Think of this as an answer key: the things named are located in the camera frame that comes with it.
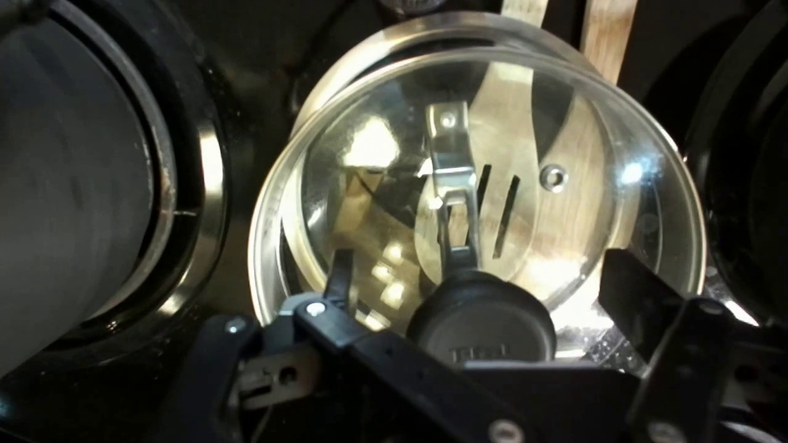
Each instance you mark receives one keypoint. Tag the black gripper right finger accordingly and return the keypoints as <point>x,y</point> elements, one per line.
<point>681,370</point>

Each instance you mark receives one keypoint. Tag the black cooking pot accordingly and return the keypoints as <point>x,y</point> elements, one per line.
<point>66,163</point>

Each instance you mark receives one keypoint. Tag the glass pot lid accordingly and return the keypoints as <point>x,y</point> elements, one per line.
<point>484,328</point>

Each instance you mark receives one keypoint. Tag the wooden slotted spatula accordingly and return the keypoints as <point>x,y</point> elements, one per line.
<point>606,41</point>

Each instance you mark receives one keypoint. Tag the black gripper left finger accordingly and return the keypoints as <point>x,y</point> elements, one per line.
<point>206,370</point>

